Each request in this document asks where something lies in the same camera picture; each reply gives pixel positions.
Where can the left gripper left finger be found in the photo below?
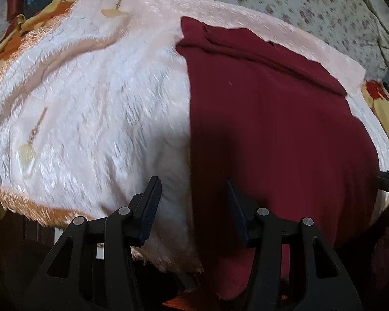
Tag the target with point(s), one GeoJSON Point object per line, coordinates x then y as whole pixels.
{"type": "Point", "coordinates": [90, 266]}

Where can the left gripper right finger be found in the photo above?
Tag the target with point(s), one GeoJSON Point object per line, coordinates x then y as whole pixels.
{"type": "Point", "coordinates": [294, 267]}

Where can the pink quilted satin bedspread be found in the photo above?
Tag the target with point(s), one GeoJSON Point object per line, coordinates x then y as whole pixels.
{"type": "Point", "coordinates": [94, 100]}

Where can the orange yellow patterned blanket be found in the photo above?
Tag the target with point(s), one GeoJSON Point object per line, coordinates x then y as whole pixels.
{"type": "Point", "coordinates": [20, 26]}

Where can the dark red fleece garment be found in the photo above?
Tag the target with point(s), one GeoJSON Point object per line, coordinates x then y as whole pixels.
{"type": "Point", "coordinates": [277, 126]}

